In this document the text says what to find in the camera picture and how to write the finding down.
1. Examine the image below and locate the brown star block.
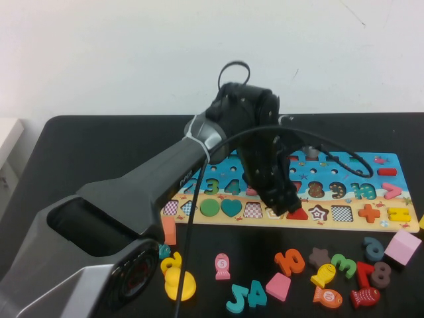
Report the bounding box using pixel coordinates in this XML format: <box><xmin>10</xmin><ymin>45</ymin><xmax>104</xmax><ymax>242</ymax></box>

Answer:
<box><xmin>307</xmin><ymin>246</ymin><xmax>331</xmax><ymax>270</ymax></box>

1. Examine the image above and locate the teal digit five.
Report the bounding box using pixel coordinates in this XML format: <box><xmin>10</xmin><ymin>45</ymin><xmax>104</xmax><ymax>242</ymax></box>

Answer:
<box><xmin>225</xmin><ymin>284</ymin><xmax>249</xmax><ymax>313</ymax></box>

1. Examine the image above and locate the white zip tie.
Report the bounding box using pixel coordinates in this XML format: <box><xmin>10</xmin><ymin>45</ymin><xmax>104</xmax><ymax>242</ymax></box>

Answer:
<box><xmin>184</xmin><ymin>114</ymin><xmax>213</xmax><ymax>163</ymax></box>

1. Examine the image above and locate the green digit three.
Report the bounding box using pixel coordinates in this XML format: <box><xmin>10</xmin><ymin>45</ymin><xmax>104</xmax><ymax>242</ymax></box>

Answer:
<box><xmin>330</xmin><ymin>253</ymin><xmax>356</xmax><ymax>279</ymax></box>

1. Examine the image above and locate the pink trapezoid block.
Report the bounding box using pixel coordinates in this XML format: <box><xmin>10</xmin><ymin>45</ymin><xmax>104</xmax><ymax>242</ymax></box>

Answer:
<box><xmin>264</xmin><ymin>272</ymin><xmax>292</xmax><ymax>301</ymax></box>

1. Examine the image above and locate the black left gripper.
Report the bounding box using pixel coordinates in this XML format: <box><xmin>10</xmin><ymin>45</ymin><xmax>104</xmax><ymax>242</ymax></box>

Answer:
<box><xmin>237</xmin><ymin>130</ymin><xmax>305</xmax><ymax>217</ymax></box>

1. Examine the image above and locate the orange number ten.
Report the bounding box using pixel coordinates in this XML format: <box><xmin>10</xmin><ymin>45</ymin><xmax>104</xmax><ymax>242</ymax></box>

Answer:
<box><xmin>274</xmin><ymin>248</ymin><xmax>305</xmax><ymax>277</ymax></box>

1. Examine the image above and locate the teal digit four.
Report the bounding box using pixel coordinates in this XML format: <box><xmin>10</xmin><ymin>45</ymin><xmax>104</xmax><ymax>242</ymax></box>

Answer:
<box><xmin>246</xmin><ymin>280</ymin><xmax>268</xmax><ymax>307</ymax></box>

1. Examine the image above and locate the black camera cable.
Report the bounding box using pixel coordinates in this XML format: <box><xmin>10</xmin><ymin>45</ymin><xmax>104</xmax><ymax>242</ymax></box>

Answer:
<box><xmin>174</xmin><ymin>127</ymin><xmax>374</xmax><ymax>318</ymax></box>

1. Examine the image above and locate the colourful wooden puzzle board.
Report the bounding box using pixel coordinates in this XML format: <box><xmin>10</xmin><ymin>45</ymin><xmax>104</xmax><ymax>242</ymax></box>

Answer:
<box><xmin>161</xmin><ymin>150</ymin><xmax>419</xmax><ymax>233</ymax></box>

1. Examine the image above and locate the teal heart block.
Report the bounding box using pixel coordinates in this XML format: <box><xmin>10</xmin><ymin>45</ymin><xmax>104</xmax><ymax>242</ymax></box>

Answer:
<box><xmin>221</xmin><ymin>198</ymin><xmax>242</xmax><ymax>218</ymax></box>

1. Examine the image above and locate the pink fish with five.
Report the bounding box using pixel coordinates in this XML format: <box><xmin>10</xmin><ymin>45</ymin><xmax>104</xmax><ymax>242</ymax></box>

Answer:
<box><xmin>214</xmin><ymin>252</ymin><xmax>231</xmax><ymax>281</ymax></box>

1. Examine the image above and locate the red wooden fish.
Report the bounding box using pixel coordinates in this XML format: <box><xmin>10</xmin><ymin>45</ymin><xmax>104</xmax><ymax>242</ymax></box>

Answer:
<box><xmin>349</xmin><ymin>286</ymin><xmax>381</xmax><ymax>309</ymax></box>

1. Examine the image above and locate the red digit seven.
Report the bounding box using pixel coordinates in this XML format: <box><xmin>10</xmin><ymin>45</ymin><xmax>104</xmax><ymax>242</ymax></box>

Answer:
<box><xmin>354</xmin><ymin>260</ymin><xmax>376</xmax><ymax>290</ymax></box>

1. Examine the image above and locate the blue-grey digit nine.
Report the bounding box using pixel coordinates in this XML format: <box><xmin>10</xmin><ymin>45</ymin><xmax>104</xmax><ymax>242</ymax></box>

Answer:
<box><xmin>361</xmin><ymin>236</ymin><xmax>384</xmax><ymax>262</ymax></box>

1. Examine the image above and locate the pink greater-than sign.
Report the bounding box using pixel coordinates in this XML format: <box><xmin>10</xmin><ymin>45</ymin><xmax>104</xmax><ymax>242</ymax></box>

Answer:
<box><xmin>381</xmin><ymin>182</ymin><xmax>403</xmax><ymax>200</ymax></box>

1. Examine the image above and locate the orange wooden cube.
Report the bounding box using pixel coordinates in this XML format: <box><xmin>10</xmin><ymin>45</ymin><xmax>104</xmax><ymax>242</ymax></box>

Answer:
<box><xmin>161</xmin><ymin>217</ymin><xmax>178</xmax><ymax>246</ymax></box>

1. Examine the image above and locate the light pink wooden cube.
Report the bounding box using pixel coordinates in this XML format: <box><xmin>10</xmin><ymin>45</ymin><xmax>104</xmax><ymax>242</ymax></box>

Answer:
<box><xmin>384</xmin><ymin>229</ymin><xmax>422</xmax><ymax>266</ymax></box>

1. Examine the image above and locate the yellow equals sign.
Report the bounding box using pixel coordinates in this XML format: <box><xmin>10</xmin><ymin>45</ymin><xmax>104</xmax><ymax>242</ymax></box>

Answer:
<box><xmin>386</xmin><ymin>207</ymin><xmax>411</xmax><ymax>222</ymax></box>

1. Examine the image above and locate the red triangle block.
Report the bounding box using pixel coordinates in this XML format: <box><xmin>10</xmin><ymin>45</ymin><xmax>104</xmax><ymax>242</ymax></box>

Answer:
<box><xmin>286</xmin><ymin>208</ymin><xmax>309</xmax><ymax>221</ymax></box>

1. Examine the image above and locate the orange plus sign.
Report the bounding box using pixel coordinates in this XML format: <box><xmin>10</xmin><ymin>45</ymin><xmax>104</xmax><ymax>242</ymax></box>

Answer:
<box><xmin>357</xmin><ymin>203</ymin><xmax>380</xmax><ymax>223</ymax></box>

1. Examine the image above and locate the orange fish with ten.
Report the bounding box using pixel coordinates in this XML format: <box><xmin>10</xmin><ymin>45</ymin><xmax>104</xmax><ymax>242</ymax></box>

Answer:
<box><xmin>312</xmin><ymin>285</ymin><xmax>343</xmax><ymax>309</ymax></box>

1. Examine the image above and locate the yellow wooden fish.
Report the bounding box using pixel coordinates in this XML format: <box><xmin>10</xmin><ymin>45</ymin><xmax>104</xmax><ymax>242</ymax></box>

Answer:
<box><xmin>309</xmin><ymin>262</ymin><xmax>336</xmax><ymax>288</ymax></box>

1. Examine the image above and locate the yellow digit two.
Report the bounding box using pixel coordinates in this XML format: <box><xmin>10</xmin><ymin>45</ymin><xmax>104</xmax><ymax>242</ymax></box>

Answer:
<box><xmin>160</xmin><ymin>251</ymin><xmax>183</xmax><ymax>276</ymax></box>

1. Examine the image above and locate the yellow toy duck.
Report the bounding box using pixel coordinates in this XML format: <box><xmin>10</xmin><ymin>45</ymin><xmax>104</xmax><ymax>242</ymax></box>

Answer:
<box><xmin>164</xmin><ymin>267</ymin><xmax>197</xmax><ymax>301</ymax></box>

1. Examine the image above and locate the black looped cable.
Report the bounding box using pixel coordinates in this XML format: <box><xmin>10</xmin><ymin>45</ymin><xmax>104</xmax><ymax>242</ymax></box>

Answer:
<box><xmin>217</xmin><ymin>61</ymin><xmax>251</xmax><ymax>90</ymax></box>

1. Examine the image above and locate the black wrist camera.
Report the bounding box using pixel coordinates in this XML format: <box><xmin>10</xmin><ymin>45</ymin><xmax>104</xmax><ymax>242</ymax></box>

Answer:
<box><xmin>277</xmin><ymin>114</ymin><xmax>321</xmax><ymax>159</ymax></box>

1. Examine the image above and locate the green circle block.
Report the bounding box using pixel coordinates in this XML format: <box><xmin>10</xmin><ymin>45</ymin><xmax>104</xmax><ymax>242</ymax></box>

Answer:
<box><xmin>199</xmin><ymin>198</ymin><xmax>222</xmax><ymax>217</ymax></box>

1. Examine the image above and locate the brown digit eight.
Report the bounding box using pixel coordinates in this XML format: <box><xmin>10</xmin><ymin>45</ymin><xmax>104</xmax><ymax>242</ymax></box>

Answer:
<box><xmin>369</xmin><ymin>260</ymin><xmax>392</xmax><ymax>289</ymax></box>

